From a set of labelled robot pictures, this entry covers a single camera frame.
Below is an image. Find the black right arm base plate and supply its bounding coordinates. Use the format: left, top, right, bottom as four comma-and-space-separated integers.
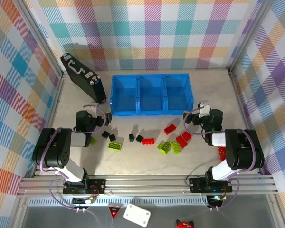
189, 177, 233, 193

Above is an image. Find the aluminium corner post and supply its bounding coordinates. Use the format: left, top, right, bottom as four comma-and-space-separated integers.
15, 0, 65, 79
228, 0, 277, 72

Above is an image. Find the blue three-compartment bin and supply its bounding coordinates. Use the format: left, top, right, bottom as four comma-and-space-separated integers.
110, 73, 195, 117

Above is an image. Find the small controller circuit board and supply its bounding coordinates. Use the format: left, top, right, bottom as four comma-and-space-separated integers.
207, 194, 228, 205
72, 195, 97, 206

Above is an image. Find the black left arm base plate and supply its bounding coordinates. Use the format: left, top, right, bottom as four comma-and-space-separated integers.
63, 179, 107, 195

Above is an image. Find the aluminium cross rail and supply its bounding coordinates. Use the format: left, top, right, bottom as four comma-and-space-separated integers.
16, 175, 279, 198

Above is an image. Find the red glitter tube silver cap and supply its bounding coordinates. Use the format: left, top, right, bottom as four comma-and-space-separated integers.
218, 146, 227, 164

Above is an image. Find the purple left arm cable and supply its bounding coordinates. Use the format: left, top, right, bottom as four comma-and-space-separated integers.
39, 104, 110, 212

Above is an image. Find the white rectangular box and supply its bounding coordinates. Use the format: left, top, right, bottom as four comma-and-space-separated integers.
123, 203, 152, 228

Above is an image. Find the aluminium side rail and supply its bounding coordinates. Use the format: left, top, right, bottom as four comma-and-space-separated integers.
228, 68, 276, 178
30, 72, 67, 178

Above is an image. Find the red black small object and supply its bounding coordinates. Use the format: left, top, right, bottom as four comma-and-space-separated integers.
175, 219, 195, 228

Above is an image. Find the red black triangle sign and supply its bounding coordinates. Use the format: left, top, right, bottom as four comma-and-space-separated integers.
108, 206, 122, 220

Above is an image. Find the black briefcase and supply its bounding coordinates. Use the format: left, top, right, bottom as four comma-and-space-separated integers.
60, 53, 108, 105

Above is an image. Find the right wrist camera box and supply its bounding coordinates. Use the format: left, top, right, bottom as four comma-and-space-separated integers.
198, 100, 210, 118

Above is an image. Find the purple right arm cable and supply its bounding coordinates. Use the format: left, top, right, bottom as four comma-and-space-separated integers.
184, 107, 264, 212

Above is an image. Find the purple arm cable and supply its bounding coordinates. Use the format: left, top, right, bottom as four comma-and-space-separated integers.
184, 107, 264, 212
39, 104, 110, 212

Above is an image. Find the grey perforated strip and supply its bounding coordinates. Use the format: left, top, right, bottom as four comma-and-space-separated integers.
28, 199, 209, 207

